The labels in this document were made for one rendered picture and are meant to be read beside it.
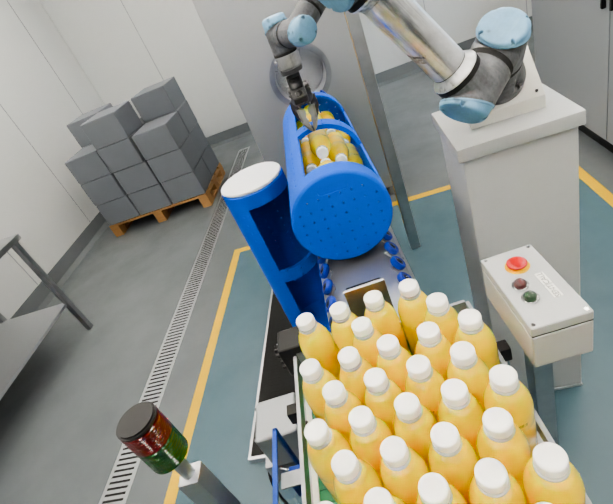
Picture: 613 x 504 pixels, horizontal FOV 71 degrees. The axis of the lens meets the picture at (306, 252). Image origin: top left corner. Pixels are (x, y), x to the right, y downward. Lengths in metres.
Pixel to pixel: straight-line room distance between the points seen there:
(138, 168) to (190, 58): 2.14
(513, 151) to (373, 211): 0.40
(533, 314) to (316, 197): 0.61
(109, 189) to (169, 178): 0.66
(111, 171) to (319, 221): 3.80
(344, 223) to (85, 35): 5.85
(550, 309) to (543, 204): 0.64
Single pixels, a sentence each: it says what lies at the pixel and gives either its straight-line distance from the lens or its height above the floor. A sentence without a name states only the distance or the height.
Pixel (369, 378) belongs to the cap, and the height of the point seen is 1.11.
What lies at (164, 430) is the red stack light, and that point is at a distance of 0.71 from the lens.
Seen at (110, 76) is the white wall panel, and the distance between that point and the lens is 6.76.
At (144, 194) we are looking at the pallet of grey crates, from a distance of 4.82.
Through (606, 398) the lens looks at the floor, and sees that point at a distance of 2.06.
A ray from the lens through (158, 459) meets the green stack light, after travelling 0.73.
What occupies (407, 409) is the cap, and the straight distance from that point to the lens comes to 0.70.
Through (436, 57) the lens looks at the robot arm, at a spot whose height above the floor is 1.42.
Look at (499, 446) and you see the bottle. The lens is 0.70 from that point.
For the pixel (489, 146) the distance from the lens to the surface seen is 1.26.
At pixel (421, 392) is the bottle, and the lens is 0.77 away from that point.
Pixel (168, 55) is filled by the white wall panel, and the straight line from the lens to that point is 6.41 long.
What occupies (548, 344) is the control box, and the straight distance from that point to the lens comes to 0.83.
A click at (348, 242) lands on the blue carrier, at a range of 1.24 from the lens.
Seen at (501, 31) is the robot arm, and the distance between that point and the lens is 1.18.
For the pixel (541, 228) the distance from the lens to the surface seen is 1.47.
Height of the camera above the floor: 1.69
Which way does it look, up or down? 32 degrees down
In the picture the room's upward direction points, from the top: 24 degrees counter-clockwise
